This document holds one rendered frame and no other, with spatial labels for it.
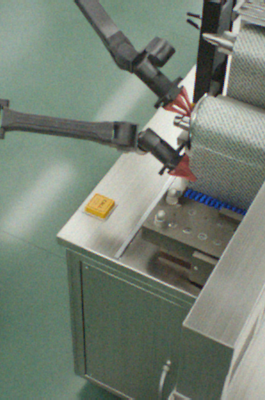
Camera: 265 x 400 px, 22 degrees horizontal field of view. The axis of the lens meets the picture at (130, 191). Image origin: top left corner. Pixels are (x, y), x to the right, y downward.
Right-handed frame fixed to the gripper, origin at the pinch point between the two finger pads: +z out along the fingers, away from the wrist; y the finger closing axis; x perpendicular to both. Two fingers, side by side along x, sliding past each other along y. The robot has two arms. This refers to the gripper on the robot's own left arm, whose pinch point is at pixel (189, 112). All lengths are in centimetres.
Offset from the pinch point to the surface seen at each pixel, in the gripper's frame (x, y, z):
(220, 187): -3.5, 9.3, 20.5
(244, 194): 1.2, 9.7, 25.7
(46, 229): -145, -29, 13
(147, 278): -24.6, 35.0, 22.7
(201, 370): 50, 91, 8
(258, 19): 22.2, -22.4, -4.1
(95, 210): -36.5, 20.8, 1.8
